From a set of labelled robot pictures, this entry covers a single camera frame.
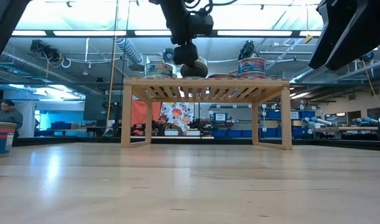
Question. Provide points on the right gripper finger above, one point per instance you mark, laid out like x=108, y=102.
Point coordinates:
x=364, y=34
x=336, y=28

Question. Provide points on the silver lid green label can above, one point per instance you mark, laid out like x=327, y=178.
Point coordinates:
x=202, y=70
x=159, y=71

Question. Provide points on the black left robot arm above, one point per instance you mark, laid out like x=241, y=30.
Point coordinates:
x=0, y=18

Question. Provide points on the wooden slatted shelf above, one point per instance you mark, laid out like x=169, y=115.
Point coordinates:
x=208, y=82

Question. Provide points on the yellow hanging tag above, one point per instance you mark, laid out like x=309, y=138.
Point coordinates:
x=308, y=38

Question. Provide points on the floral print poster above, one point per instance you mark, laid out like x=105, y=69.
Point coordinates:
x=178, y=113

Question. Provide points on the blue storage bin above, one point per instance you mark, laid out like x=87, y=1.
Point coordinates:
x=308, y=114
x=270, y=133
x=219, y=134
x=301, y=133
x=247, y=134
x=234, y=134
x=273, y=115

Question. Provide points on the white blue cylinder device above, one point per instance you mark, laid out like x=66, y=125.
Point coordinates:
x=321, y=121

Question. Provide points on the orange red partition panel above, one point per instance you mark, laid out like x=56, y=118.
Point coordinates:
x=140, y=112

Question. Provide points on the wooden workbench top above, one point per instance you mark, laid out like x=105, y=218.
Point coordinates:
x=348, y=128

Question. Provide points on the small white screen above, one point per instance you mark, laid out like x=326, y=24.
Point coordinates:
x=220, y=117

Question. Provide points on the person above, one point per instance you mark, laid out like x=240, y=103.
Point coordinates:
x=7, y=115
x=166, y=127

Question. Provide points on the dark grey monitor panel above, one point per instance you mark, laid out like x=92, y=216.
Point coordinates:
x=93, y=107

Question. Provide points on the white cloth partition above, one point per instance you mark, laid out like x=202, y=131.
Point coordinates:
x=28, y=118

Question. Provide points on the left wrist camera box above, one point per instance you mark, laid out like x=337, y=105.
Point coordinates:
x=202, y=25

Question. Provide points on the round black hanging camera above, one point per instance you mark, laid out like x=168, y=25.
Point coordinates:
x=168, y=55

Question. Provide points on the silver ventilation duct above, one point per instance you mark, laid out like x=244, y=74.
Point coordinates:
x=304, y=74

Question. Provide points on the black ceiling camera rig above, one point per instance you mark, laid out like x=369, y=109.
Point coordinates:
x=45, y=49

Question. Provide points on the black aluminium table frame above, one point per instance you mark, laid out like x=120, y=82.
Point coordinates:
x=68, y=141

